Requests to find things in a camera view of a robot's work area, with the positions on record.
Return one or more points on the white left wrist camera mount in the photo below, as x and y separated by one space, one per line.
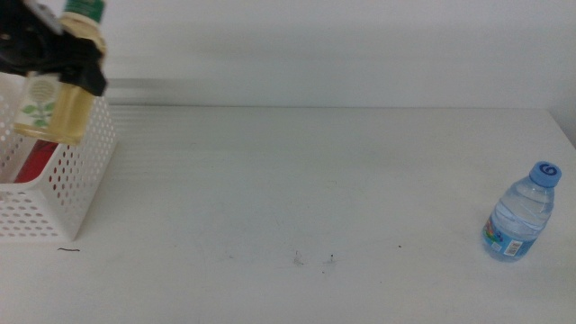
45 18

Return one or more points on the yellow tea bottle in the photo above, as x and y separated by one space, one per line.
67 117

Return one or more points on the red soda can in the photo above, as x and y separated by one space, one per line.
38 162

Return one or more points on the clear water bottle blue cap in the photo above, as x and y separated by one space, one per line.
517 216

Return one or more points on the white perforated plastic basket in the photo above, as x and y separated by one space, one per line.
85 180

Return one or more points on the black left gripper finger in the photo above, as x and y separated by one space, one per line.
83 63

